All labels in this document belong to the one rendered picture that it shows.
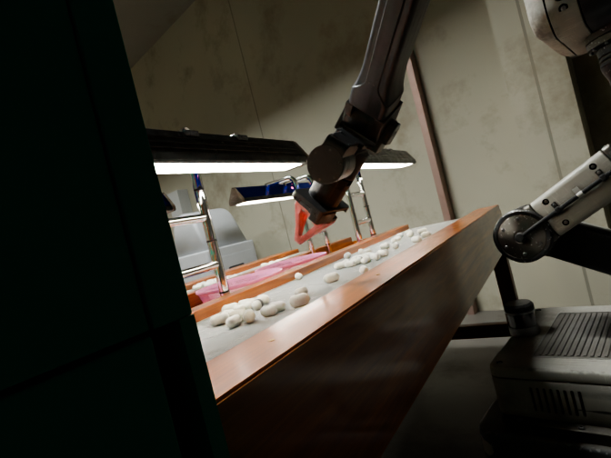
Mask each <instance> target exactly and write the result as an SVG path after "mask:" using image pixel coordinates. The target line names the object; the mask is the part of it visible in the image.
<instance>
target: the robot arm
mask: <svg viewBox="0 0 611 458"><path fill-rule="evenodd" d="M429 3H430V0H378V3H377V8H376V14H375V18H374V22H373V25H372V29H371V33H370V37H369V41H368V45H367V49H366V55H365V59H364V62H363V65H362V68H361V71H360V74H359V76H358V77H357V79H356V82H355V83H354V84H353V86H352V89H351V93H350V97H349V99H348V100H347V101H346V106H345V108H344V110H343V112H342V113H341V115H340V116H339V118H338V120H337V122H336V125H335V129H336V131H335V132H334V133H332V134H329V135H328V136H327V137H326V139H325V141H324V142H323V144H322V145H319V146H317V147H316V148H314V149H313V150H312V151H311V152H310V154H309V156H308V158H307V163H306V165H307V171H308V173H309V174H310V176H311V177H312V178H313V179H314V180H315V181H314V182H313V184H312V186H311V187H310V188H302V189H295V191H294V192H293V194H292V197H293V198H294V199H295V200H296V202H295V241H296V242H297V243H298V244H302V243H304V242H305V241H307V240H308V239H310V238H311V237H313V236H314V235H316V234H318V233H320V232H321V231H323V230H324V229H326V228H327V227H328V226H330V225H331V224H333V223H334V222H335V221H336V219H337V217H336V212H340V211H344V212H345V213H346V211H347V210H348V208H349V205H348V204H346V203H345V202H344V201H343V200H342V199H343V197H344V196H345V194H346V192H347V190H348V189H349V187H350V185H351V184H352V183H353V181H354V180H355V178H356V176H357V174H358V173H359V171H360V169H361V168H362V166H363V165H364V163H365V161H366V159H367V157H368V156H369V154H368V152H367V150H366V149H369V150H371V151H373V152H374V153H379V152H382V150H383V148H384V147H385V145H388V144H391V142H392V141H393V139H394V137H395V136H396V133H397V132H398V130H399V128H400V125H401V124H400V123H398V122H397V120H396V119H397V116H398V113H399V111H400V108H401V106H402V103H403V102H402V101H400V99H401V96H402V94H403V92H404V79H405V73H406V67H407V63H408V60H409V57H410V55H411V53H412V50H413V47H414V45H415V42H416V38H417V36H418V33H419V30H420V27H421V25H422V23H423V20H424V17H425V14H426V10H427V8H428V5H429ZM307 217H308V219H309V220H310V221H312V223H313V224H314V226H313V227H312V228H311V229H310V230H309V231H308V232H306V233H305V234H304V235H302V233H303V231H304V227H305V224H306V219H307Z"/></svg>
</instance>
